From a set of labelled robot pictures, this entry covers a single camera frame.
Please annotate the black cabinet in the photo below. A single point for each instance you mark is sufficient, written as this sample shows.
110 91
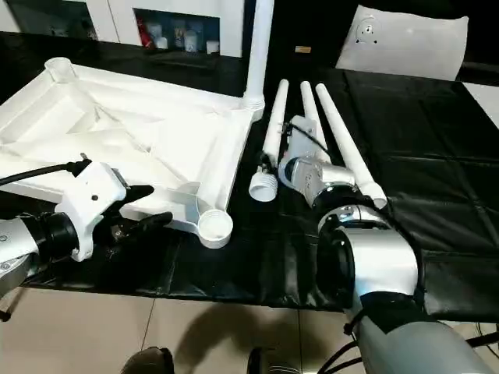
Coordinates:
312 27

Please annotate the black robot foot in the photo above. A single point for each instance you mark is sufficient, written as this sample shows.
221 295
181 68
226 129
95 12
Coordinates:
273 362

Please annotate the white plastic table top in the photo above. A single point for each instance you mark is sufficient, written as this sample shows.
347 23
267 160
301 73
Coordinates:
136 117

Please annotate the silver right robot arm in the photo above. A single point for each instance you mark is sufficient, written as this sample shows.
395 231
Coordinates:
382 257

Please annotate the white cabinet with glass doors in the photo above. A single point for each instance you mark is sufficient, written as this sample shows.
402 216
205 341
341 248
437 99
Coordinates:
117 19

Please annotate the dark robot foot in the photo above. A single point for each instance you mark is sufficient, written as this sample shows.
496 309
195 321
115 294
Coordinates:
150 362

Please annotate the white plastic seat panel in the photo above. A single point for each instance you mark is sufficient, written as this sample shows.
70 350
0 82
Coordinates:
409 43

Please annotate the white plastic table leg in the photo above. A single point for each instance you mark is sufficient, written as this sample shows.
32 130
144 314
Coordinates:
308 101
347 136
274 117
259 58

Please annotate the black metal stand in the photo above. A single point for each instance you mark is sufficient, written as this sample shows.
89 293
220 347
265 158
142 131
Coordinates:
483 340

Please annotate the small gold label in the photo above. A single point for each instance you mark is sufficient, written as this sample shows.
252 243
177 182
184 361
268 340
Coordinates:
303 49

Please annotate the black table mat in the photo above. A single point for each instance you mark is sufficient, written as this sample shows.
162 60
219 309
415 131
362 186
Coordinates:
429 136

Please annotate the white flat board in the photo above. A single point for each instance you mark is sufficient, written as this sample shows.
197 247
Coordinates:
487 101

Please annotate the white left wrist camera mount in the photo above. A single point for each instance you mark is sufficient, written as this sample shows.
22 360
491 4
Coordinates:
89 195

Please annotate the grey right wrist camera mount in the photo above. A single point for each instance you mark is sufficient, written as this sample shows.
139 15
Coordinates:
306 136

